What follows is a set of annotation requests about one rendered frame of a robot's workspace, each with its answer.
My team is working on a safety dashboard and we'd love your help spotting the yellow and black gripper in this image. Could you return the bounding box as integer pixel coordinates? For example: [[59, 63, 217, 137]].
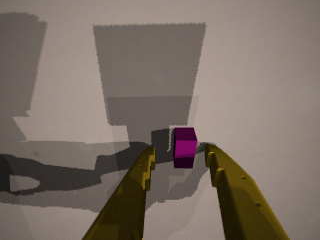
[[82, 144, 290, 240]]

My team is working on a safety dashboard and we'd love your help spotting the magenta rod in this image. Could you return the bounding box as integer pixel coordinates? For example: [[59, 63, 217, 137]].
[[173, 127, 198, 168]]

